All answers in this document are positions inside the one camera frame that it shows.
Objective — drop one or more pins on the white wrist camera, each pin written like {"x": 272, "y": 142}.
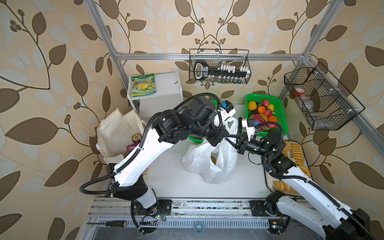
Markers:
{"x": 249, "y": 124}
{"x": 227, "y": 110}

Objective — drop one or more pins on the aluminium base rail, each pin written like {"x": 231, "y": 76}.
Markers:
{"x": 201, "y": 214}

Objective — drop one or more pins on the purple snack bag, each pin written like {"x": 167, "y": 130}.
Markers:
{"x": 132, "y": 147}

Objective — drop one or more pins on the black wire basket right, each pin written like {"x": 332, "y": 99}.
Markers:
{"x": 326, "y": 103}

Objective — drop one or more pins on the green vegetable basket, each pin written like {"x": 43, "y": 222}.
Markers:
{"x": 197, "y": 140}

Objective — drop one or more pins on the green white drink can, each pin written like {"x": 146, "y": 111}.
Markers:
{"x": 136, "y": 138}

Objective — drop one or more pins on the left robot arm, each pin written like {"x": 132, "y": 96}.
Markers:
{"x": 200, "y": 116}

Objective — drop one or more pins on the black wire basket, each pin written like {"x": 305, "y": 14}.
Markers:
{"x": 219, "y": 66}
{"x": 326, "y": 103}

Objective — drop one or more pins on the cream floral tote bag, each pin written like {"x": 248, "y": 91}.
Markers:
{"x": 115, "y": 133}

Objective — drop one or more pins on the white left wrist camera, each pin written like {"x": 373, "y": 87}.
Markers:
{"x": 227, "y": 110}

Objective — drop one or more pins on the bread tray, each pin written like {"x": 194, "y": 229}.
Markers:
{"x": 294, "y": 151}

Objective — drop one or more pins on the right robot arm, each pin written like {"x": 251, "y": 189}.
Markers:
{"x": 329, "y": 217}

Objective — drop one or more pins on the green fruit basket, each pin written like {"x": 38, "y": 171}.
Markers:
{"x": 278, "y": 111}

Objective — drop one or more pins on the pink dragon fruit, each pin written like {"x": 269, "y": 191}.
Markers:
{"x": 260, "y": 119}

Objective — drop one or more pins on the black wire basket back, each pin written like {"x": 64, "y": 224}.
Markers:
{"x": 219, "y": 66}

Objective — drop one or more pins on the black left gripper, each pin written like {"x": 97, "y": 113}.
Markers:
{"x": 218, "y": 133}

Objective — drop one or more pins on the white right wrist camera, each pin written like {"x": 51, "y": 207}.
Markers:
{"x": 249, "y": 124}

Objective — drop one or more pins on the brown potato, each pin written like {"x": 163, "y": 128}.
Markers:
{"x": 213, "y": 159}

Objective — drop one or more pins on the white plastic bag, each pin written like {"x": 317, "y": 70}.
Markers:
{"x": 197, "y": 160}

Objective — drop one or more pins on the white shelf rack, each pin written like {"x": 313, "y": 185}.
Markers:
{"x": 167, "y": 96}

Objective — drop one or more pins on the yellow green apple tea bag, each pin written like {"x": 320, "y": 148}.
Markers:
{"x": 143, "y": 85}

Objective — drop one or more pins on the black yellow screwdriver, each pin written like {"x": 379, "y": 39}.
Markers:
{"x": 113, "y": 224}

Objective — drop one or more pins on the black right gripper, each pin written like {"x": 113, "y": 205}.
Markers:
{"x": 241, "y": 145}

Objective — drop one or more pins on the yellow lemon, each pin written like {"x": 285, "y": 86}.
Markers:
{"x": 252, "y": 106}

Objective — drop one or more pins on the orange fruit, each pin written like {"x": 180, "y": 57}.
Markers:
{"x": 261, "y": 109}

